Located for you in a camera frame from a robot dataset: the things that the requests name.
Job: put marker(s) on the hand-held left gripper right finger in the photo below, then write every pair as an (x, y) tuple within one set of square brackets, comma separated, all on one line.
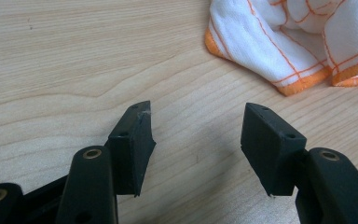
[(270, 155)]

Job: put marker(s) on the white cloth with orange checks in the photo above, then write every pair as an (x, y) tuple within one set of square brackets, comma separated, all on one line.
[(292, 40)]

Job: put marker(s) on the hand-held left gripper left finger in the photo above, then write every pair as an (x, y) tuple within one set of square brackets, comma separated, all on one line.
[(130, 155)]

